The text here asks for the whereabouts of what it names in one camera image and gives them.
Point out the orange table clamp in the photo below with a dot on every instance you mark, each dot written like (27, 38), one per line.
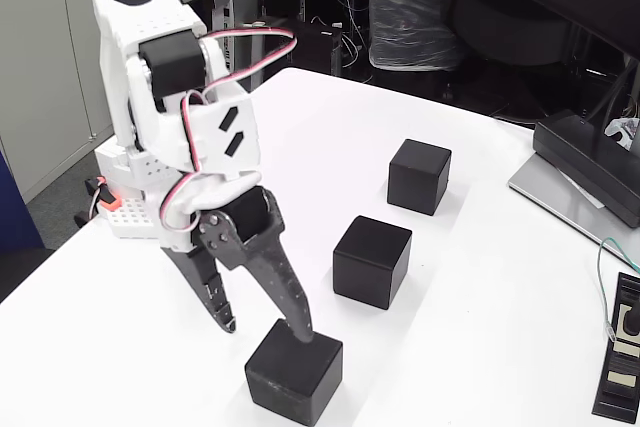
(109, 203)

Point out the black office chair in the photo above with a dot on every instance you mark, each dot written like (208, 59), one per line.
(500, 27)

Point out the crumpled white plastic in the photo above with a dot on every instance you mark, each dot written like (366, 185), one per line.
(622, 129)

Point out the silver monitor stand base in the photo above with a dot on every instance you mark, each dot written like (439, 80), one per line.
(555, 197)

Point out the black dock box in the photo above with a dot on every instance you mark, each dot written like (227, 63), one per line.
(585, 157)

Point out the plastic wrapped bin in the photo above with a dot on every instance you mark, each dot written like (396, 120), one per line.
(410, 22)

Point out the black cube block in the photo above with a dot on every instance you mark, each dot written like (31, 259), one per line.
(292, 382)
(370, 262)
(417, 177)

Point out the grey metal post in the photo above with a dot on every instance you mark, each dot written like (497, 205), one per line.
(256, 49)

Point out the blue partition panel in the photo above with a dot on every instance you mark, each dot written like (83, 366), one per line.
(15, 212)

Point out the grey wall cabinet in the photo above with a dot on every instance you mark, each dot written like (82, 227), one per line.
(40, 22)

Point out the black equipment box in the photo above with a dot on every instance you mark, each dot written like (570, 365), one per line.
(320, 54)

